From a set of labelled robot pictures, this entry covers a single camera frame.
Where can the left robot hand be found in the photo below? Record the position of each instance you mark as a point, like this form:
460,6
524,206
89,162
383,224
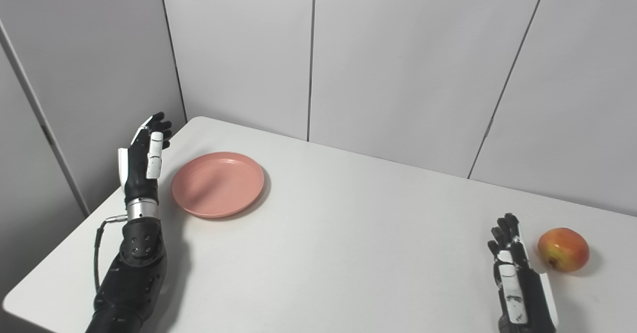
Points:
142,168

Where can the red yellow pomegranate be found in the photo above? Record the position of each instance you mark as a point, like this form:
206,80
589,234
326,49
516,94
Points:
563,249

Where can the pink plate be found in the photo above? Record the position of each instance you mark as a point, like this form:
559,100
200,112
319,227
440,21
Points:
218,184

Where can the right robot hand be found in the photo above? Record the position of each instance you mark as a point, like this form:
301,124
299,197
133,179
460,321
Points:
522,288

